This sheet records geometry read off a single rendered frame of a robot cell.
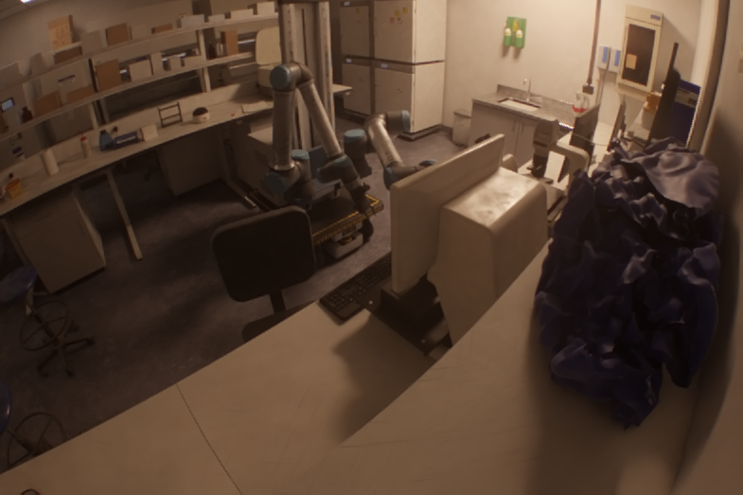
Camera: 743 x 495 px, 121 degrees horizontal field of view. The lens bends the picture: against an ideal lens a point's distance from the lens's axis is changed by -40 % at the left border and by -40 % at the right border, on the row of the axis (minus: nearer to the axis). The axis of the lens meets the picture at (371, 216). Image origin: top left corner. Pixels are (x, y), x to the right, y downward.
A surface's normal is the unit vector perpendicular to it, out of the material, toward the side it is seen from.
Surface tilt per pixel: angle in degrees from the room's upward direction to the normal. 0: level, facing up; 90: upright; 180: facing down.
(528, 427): 0
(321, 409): 0
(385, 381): 0
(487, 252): 90
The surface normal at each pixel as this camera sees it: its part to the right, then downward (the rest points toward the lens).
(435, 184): 0.57, -0.14
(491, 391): -0.02, -0.84
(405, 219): 0.38, 0.47
